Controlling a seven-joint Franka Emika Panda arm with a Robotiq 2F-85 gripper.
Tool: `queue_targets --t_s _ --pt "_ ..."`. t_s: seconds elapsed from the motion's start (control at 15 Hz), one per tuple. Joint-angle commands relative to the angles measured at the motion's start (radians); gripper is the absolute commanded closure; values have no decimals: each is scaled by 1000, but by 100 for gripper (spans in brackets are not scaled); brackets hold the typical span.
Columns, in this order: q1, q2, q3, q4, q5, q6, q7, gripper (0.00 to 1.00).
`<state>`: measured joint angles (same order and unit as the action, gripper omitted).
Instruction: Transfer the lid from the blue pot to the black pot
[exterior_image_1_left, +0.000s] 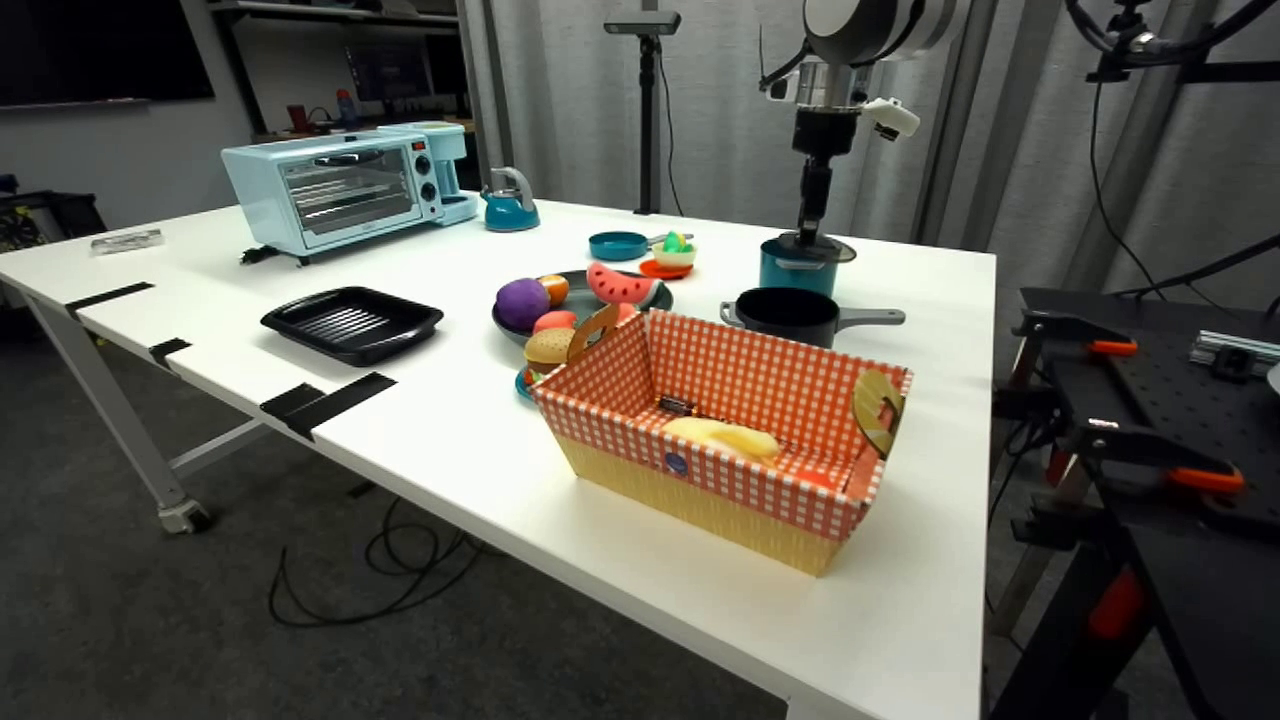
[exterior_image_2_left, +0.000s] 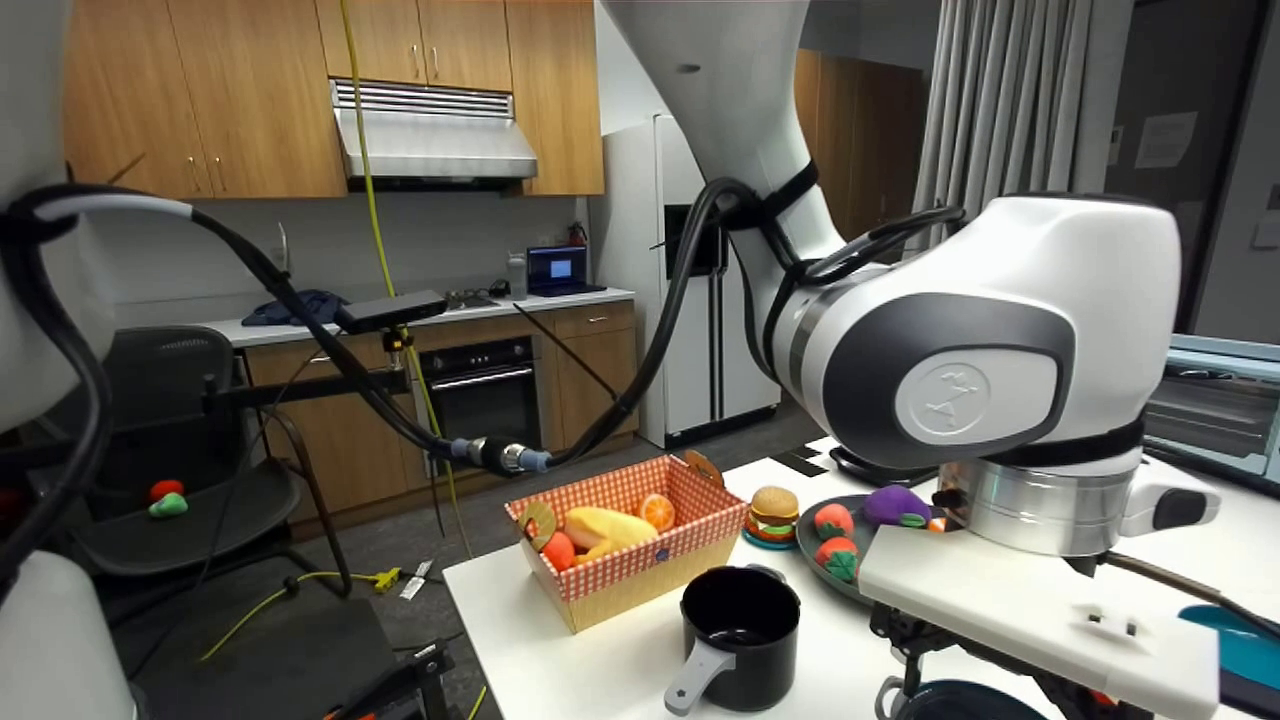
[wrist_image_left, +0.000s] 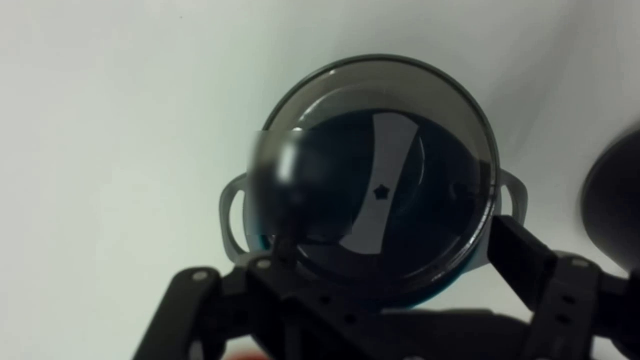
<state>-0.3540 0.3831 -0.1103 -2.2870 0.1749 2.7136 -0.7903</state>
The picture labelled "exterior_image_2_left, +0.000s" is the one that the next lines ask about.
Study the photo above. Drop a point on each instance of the dark blue cloth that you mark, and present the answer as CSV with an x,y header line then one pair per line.
x,y
303,311

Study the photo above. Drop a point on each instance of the red checkered basket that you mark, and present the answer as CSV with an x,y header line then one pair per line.
x,y
643,577

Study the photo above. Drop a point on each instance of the brown toy bread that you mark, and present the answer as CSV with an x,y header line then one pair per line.
x,y
703,470

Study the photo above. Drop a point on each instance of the wooden wall cabinets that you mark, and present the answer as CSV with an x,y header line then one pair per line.
x,y
200,83

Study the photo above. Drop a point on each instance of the orange toy fruit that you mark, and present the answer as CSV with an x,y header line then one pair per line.
x,y
657,515

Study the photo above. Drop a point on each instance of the wooden counter cabinets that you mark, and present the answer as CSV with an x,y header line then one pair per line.
x,y
586,372

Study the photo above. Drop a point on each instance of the steel range hood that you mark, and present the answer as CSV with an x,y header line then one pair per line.
x,y
452,150

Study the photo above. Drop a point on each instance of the brown green toy kiwi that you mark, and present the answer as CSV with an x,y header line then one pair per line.
x,y
538,523

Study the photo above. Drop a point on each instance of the red toy tomato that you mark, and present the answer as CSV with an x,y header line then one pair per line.
x,y
556,552

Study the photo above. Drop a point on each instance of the black built-in oven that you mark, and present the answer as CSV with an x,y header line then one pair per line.
x,y
480,403

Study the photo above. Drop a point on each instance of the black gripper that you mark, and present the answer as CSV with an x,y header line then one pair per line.
x,y
907,636

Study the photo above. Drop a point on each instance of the red toy strawberry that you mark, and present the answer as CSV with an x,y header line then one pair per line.
x,y
837,559
834,516

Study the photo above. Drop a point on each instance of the toy burger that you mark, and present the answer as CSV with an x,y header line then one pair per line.
x,y
772,515

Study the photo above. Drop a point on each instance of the dark grey door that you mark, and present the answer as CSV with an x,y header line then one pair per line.
x,y
1164,95

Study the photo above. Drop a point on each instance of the white paper sign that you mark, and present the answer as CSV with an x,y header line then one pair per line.
x,y
1164,140

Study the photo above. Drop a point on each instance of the black flat card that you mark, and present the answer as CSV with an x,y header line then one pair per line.
x,y
803,462

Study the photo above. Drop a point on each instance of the blue countertop appliance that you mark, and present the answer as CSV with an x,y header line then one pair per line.
x,y
556,271

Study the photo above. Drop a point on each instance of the tall wooden cabinet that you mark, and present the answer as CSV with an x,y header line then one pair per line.
x,y
866,144

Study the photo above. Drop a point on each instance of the red and green toy vegetable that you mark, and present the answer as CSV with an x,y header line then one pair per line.
x,y
164,499

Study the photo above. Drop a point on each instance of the white wrist mounting plate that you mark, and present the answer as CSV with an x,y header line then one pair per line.
x,y
1015,603

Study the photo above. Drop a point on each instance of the purple toy eggplant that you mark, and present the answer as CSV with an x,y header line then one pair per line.
x,y
898,507

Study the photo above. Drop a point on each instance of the white refrigerator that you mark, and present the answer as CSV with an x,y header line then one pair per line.
x,y
745,403

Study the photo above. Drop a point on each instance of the dark plate of toy food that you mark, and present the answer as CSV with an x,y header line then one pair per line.
x,y
806,528

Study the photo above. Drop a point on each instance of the black stereo camera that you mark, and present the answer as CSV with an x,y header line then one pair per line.
x,y
393,315

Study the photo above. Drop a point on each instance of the black camera stand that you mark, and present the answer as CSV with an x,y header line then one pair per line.
x,y
304,389

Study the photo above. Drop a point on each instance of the black office chair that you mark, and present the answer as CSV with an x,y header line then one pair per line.
x,y
161,386

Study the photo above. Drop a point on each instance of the dark transparent pot lid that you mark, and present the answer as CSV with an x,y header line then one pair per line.
x,y
961,705

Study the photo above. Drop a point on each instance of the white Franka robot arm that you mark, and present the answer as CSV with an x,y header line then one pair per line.
x,y
1025,306

